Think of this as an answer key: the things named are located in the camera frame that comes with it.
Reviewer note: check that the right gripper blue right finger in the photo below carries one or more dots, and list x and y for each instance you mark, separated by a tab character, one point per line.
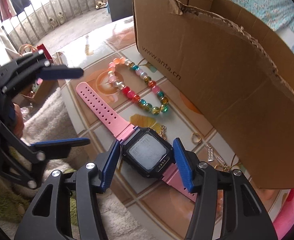
199	178

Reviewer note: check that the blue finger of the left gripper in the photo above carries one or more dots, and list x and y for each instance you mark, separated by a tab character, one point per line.
38	154
23	71

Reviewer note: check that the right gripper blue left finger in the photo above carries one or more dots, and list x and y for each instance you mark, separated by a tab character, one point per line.
94	178

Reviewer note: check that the silver spring earring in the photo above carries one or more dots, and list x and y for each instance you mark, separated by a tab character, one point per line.
210	153

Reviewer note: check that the pink black smart watch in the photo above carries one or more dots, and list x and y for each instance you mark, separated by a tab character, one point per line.
142	148

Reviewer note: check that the red gift bag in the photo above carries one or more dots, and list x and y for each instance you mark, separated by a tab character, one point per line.
46	52

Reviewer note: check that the brown cardboard box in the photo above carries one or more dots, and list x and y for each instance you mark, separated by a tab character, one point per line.
235	70

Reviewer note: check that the pink floral blanket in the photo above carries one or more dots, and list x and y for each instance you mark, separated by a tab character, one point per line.
285	219

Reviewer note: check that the dark grey cabinet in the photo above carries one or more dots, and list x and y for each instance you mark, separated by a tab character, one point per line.
120	9

